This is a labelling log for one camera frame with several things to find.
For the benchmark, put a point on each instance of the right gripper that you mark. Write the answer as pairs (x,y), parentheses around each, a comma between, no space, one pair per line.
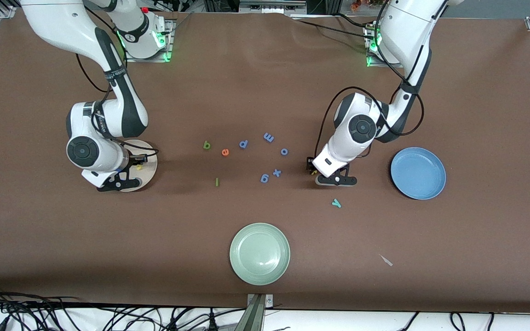
(137,160)

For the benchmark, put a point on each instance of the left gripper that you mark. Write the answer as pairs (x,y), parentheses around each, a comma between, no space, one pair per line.
(310,165)

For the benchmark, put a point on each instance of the teal foam letter y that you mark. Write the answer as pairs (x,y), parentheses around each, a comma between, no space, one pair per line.
(337,202)

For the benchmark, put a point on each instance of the green foam letter b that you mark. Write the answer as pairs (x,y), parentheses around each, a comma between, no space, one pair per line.
(206,145)

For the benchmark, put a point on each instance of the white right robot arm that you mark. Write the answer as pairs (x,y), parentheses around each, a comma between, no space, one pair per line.
(62,23)

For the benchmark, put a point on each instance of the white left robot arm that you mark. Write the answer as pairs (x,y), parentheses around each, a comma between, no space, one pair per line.
(407,32)

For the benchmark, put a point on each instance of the beige plate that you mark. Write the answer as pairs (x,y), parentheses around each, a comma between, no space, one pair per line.
(149,174)

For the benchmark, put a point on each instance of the blue foam letter x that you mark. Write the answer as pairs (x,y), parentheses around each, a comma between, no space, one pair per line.
(276,173)

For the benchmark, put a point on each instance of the blue foam letter g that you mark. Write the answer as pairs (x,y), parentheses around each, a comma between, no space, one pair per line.
(264,178)

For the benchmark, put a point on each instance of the blue foam letter m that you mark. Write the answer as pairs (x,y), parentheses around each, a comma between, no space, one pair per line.
(268,137)

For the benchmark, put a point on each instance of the blue foam letter p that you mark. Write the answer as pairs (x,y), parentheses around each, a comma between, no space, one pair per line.
(243,144)

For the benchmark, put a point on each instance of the brown table cover sheet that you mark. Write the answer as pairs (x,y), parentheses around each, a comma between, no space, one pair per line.
(265,92)

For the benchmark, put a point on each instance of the pale green plate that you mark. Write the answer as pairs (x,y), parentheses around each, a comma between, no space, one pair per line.
(260,253)

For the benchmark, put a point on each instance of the blue plate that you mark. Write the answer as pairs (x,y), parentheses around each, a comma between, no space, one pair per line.
(418,173)

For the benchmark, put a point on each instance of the orange flowers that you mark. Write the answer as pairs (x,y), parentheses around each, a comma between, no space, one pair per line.
(368,3)

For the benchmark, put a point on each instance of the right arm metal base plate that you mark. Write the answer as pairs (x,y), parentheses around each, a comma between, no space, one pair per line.
(147,59)

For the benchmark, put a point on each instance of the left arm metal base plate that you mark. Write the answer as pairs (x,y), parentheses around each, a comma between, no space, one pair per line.
(382,64)

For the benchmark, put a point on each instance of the metal mounting bracket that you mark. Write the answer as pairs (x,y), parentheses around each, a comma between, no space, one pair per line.
(256,312)

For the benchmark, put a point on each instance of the grey metal frame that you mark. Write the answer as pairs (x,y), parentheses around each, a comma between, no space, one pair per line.
(272,5)

